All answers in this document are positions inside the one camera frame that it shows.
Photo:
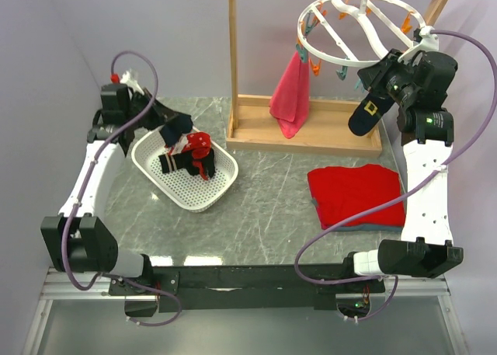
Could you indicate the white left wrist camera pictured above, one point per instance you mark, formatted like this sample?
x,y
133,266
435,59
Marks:
x,y
128,78

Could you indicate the pink hanging towel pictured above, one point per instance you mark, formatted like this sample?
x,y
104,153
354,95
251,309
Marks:
x,y
289,104

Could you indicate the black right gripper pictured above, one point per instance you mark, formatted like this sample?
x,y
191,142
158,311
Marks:
x,y
376,74

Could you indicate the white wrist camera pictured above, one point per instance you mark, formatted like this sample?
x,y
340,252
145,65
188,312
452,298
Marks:
x,y
425,40
128,78

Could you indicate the red white patterned sock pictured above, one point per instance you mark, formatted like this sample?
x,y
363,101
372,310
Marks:
x,y
178,147

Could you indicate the wooden hanging rack frame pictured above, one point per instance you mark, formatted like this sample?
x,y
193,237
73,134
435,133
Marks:
x,y
324,132

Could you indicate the grey folded towel underneath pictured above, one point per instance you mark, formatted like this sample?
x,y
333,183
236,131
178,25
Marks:
x,y
358,227

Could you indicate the aluminium frame rail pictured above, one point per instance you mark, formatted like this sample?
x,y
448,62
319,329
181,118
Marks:
x,y
58,287

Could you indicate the navy santa pattern sock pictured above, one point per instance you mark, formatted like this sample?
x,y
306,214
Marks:
x,y
368,113

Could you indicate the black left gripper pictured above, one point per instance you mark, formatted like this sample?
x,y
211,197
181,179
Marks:
x,y
160,113

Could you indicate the red folded towel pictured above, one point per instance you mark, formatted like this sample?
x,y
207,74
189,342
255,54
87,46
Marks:
x,y
342,192

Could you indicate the black sock with stripes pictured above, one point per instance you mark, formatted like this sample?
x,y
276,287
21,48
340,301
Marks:
x,y
203,167

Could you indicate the white perforated plastic basket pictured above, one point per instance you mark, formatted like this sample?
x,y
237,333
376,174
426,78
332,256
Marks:
x,y
191,193

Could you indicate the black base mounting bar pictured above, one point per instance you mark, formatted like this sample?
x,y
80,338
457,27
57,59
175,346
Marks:
x,y
237,287

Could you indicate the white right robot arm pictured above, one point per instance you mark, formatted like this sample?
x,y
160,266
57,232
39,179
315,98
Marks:
x,y
426,247

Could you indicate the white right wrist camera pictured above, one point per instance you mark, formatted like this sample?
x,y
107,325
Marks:
x,y
425,40

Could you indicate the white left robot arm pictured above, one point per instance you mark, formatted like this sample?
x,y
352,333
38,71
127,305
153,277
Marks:
x,y
77,236

